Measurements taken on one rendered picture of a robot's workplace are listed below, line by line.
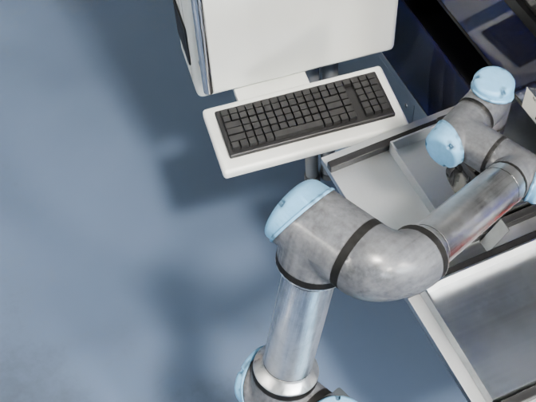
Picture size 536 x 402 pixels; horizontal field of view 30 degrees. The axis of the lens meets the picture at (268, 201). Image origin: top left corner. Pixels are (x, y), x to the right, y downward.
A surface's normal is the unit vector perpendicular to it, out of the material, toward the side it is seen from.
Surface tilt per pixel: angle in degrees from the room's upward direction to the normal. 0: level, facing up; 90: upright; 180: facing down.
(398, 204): 0
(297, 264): 75
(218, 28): 90
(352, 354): 0
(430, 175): 0
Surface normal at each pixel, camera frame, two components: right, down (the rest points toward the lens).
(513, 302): -0.04, -0.57
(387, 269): 0.22, 0.11
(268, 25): 0.29, 0.78
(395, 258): 0.29, -0.17
